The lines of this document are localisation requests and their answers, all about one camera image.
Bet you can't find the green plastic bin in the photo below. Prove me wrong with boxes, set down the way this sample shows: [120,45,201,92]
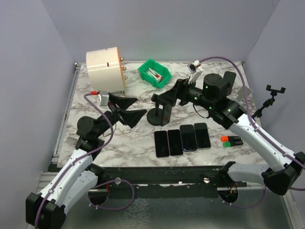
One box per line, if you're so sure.
[138,59,172,89]

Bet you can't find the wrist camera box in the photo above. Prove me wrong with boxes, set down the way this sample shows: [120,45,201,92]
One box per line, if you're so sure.
[97,91,110,107]
[187,60,203,84]

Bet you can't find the white markers in bin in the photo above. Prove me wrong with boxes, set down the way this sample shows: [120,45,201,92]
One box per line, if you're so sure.
[146,68,164,83]

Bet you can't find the orange cap marker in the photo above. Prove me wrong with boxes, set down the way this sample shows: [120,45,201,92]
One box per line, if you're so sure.
[221,136,241,142]

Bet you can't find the black front mounting rail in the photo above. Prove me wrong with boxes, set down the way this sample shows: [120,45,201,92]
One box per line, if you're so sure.
[78,166,248,199]

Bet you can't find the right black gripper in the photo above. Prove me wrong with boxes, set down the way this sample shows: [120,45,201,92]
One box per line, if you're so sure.
[159,76,215,110]

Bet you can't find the purple phone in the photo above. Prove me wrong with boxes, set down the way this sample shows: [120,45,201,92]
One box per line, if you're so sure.
[154,131,170,158]

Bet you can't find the green cap marker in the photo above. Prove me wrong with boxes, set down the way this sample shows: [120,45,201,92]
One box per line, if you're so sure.
[223,141,243,148]

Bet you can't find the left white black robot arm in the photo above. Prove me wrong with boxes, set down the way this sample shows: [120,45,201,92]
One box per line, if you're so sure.
[25,93,147,229]

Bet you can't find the black phone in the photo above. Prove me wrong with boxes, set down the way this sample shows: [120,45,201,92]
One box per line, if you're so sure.
[180,125,197,152]

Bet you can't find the silver phone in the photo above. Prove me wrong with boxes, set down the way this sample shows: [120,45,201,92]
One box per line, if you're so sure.
[167,129,183,156]

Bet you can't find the black tripod phone stand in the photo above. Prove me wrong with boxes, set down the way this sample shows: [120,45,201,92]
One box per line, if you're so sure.
[252,85,286,119]

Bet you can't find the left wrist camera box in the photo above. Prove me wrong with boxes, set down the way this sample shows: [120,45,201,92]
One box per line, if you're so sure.
[97,91,110,107]

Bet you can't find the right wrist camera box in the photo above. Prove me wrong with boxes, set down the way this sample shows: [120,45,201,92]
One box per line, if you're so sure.
[187,60,203,84]

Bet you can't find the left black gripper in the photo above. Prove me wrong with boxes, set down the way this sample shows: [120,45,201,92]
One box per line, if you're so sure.
[95,93,147,137]

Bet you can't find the dark phone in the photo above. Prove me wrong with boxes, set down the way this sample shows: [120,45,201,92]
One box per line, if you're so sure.
[194,123,211,149]

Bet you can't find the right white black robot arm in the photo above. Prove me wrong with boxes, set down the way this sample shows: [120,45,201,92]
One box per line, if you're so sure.
[158,72,305,195]

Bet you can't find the cream cylindrical drum device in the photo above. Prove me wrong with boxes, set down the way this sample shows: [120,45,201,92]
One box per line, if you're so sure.
[86,47,126,93]

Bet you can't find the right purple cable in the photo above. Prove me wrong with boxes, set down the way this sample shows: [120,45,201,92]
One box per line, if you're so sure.
[199,56,305,208]

